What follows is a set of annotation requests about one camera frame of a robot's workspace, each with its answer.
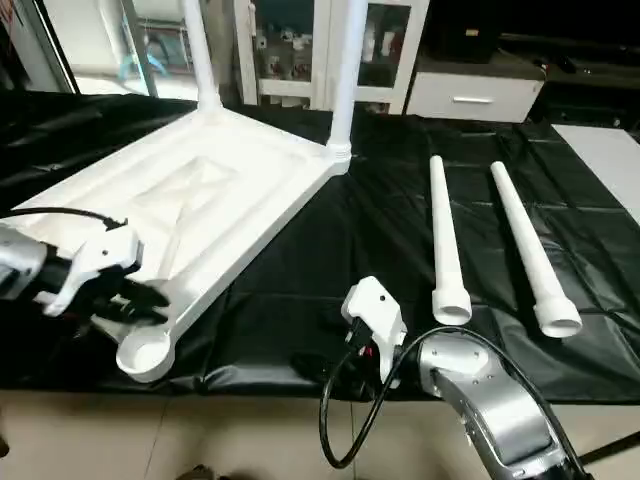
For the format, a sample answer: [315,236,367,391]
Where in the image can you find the black work mat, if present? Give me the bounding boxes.
[0,88,640,406]

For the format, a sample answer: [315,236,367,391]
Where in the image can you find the white flat panel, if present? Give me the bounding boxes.
[553,125,640,226]

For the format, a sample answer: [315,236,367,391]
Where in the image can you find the storage rack with items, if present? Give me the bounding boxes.
[120,0,196,81]

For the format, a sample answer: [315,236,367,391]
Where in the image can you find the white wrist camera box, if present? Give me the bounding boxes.
[42,222,143,319]
[342,277,408,383]

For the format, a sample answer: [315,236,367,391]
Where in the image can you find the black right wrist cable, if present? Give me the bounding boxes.
[318,325,546,471]

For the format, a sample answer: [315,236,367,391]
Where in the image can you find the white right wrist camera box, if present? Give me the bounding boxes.
[342,277,408,383]

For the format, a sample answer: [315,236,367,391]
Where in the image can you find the white plastic table top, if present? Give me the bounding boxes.
[10,105,353,385]

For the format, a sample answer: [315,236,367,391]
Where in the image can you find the white plastic table leg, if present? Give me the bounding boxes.
[183,0,223,113]
[327,0,369,163]
[489,162,583,339]
[429,155,473,327]

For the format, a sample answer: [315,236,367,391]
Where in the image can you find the white glass door cabinet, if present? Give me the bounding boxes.
[235,0,431,116]

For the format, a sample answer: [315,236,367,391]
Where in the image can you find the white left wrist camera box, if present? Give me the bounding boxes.
[42,222,143,319]

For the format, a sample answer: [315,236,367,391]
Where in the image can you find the white drawer unit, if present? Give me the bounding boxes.
[405,70,546,124]

